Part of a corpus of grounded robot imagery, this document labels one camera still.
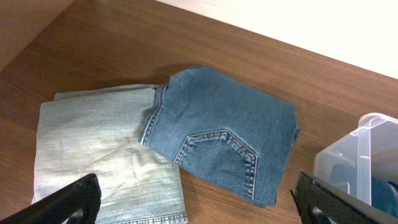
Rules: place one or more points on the dark blue jeans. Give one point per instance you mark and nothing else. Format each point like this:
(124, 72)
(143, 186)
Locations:
(223, 132)

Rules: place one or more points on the light grey jeans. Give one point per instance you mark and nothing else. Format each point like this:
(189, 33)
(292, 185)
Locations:
(97, 132)

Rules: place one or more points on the clear plastic storage container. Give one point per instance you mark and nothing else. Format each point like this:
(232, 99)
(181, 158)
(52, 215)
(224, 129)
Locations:
(371, 149)

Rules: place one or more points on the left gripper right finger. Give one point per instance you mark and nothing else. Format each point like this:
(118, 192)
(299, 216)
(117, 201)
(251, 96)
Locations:
(319, 202)

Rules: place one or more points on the blue taped clothing bundle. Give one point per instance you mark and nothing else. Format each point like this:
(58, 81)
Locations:
(383, 193)

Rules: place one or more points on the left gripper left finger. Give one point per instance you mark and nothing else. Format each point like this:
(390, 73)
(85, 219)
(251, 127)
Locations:
(78, 202)

